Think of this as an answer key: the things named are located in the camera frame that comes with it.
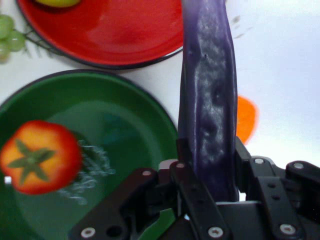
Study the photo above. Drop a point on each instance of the yellow-green toy fruit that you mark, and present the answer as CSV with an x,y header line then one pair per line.
x,y
58,2

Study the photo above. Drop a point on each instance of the green toy grape bunch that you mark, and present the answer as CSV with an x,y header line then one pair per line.
x,y
10,37

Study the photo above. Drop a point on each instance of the red round plate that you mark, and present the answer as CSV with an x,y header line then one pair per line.
x,y
112,32

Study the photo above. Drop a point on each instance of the purple toy eggplant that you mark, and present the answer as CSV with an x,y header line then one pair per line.
x,y
207,100

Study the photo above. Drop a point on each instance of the orange toy fruit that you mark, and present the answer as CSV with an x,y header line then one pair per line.
x,y
246,120

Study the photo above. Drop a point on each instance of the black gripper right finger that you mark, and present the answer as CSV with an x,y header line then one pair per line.
x,y
275,190

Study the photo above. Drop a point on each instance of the dark green round plate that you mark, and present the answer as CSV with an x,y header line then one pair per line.
x,y
125,112

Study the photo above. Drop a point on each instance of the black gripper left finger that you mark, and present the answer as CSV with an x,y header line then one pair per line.
x,y
197,200

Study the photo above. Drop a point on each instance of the red toy tomato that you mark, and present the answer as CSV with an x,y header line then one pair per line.
x,y
42,155

